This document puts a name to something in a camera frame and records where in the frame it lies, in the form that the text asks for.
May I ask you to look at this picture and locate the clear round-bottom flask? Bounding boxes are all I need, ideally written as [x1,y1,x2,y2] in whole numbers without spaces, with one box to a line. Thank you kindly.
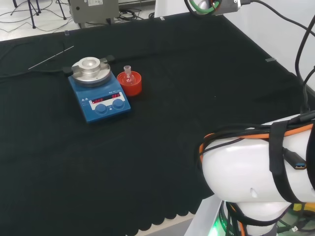
[124,65,135,86]

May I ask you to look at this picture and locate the black bench cloth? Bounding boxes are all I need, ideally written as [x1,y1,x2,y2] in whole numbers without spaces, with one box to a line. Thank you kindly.
[0,9,311,234]

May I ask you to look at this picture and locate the heater with blue base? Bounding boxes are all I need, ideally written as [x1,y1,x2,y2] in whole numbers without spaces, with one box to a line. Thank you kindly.
[63,56,132,124]

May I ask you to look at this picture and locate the thin glass rod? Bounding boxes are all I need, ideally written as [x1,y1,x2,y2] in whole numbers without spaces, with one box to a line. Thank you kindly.
[28,45,74,70]

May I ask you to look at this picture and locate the grey equipment box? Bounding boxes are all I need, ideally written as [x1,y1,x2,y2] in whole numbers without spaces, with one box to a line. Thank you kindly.
[68,0,121,25]

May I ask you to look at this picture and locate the black tripod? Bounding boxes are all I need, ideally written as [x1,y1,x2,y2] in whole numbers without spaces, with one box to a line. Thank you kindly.
[55,0,67,20]
[11,0,42,29]

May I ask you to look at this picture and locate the yellow stop button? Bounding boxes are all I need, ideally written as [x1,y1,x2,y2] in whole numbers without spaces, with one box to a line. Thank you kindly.
[292,203,312,212]

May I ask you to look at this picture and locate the red flask support ring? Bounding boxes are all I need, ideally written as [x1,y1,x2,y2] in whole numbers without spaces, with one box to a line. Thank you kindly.
[116,70,143,97]

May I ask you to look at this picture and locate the black floor cable bundle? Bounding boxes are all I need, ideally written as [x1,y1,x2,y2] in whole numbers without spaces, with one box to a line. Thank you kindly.
[119,8,146,21]

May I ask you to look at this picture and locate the black heater power cable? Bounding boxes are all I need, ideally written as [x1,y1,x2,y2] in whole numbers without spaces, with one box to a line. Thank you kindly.
[0,68,65,79]

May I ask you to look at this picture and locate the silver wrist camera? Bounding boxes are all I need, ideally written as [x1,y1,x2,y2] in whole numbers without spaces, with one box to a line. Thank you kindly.
[212,0,241,16]

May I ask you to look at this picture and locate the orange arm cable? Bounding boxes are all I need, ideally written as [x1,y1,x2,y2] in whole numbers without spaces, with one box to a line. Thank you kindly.
[199,123,315,164]

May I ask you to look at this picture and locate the black camera cable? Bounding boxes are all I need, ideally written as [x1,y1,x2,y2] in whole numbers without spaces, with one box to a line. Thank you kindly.
[240,0,315,116]

